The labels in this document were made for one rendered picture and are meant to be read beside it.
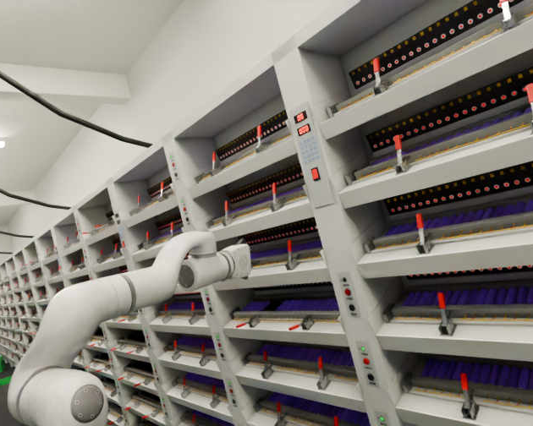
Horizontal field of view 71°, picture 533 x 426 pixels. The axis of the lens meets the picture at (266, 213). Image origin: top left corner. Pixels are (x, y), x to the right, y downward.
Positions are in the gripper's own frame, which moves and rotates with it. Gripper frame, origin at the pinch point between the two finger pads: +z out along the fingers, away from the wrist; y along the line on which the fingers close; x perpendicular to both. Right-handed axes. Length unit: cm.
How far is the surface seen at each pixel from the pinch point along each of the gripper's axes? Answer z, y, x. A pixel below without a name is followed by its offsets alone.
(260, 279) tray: 2.4, -8.3, -0.7
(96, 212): 55, 18, 169
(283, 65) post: -9, 56, -21
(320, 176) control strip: -8.9, 24.0, -30.0
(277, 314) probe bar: 7.5, -21.8, -3.3
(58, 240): 63, -3, 236
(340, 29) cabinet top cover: -8, 61, -38
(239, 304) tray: 20.1, -24.2, 22.7
